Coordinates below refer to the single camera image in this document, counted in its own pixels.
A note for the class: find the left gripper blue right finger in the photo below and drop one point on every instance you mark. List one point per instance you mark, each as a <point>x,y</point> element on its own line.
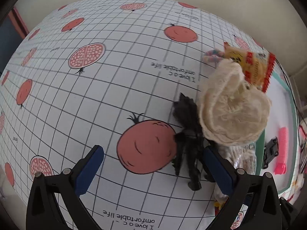
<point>226,176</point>

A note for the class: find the black toy car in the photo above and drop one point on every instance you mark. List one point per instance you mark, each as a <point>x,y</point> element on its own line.
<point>271,150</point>

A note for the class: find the pink hair roller clip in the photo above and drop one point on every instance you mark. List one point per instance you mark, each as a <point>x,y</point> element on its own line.
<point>283,143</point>

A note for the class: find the orange snack packet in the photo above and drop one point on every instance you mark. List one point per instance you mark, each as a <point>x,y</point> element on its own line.
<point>257,67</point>

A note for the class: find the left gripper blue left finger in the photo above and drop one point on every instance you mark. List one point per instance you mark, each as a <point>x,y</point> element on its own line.
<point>82,174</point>

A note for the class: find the cotton swabs plastic bag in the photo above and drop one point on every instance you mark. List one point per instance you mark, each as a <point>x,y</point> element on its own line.
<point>240,156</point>

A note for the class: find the cream lace cloth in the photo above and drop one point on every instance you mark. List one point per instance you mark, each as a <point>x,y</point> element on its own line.
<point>231,111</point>

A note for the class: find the teal shallow box tray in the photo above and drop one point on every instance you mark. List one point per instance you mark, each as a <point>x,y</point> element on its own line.
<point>283,125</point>

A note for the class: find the colourful plastic block toy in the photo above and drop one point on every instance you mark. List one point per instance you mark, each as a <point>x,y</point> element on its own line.
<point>217,207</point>

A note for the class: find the pomegranate grid bedsheet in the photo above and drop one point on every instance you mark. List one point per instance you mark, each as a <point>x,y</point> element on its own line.
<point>106,72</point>

